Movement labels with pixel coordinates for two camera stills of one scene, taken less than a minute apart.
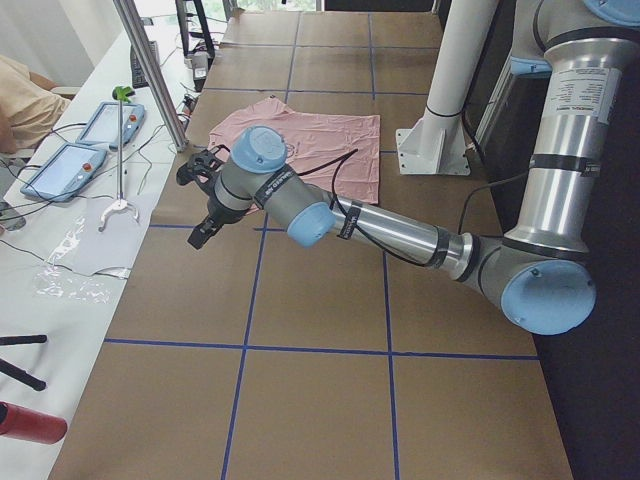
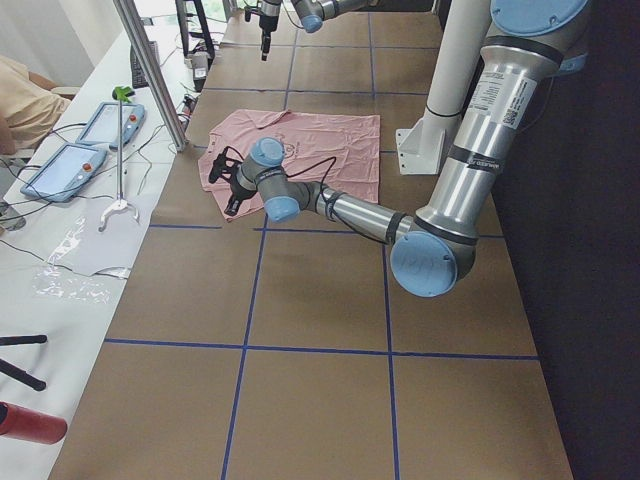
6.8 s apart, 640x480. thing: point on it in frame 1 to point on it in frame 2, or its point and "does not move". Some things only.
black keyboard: [139, 76] does not move
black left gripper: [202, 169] to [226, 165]
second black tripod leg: [22, 376] does not move
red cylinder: [31, 424] does not move
